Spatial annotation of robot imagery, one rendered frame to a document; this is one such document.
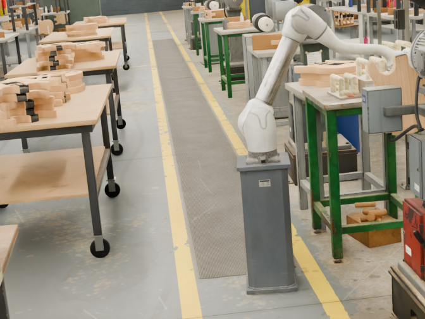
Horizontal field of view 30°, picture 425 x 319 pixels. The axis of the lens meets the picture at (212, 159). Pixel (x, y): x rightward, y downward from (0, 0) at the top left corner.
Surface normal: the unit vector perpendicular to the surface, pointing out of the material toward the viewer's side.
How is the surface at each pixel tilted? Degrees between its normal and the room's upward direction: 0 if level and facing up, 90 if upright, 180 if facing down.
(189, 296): 0
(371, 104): 90
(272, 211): 90
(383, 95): 90
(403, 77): 94
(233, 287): 0
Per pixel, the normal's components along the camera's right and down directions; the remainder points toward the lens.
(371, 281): -0.08, -0.97
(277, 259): -0.04, 0.23
